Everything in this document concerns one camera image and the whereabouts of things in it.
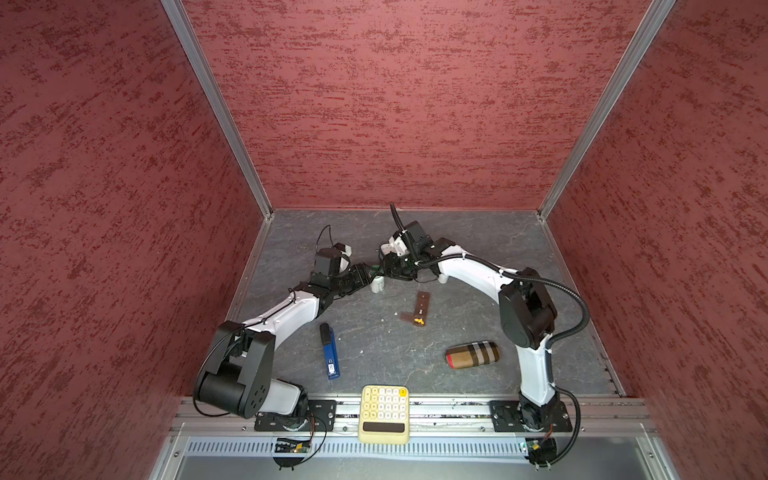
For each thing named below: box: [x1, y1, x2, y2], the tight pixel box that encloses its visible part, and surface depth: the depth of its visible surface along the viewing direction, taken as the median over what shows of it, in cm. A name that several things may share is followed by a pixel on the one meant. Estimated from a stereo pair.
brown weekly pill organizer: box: [400, 291, 431, 326], surface depth 93 cm
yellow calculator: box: [358, 384, 410, 445], surface depth 74 cm
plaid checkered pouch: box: [445, 340, 501, 369], surface depth 83 cm
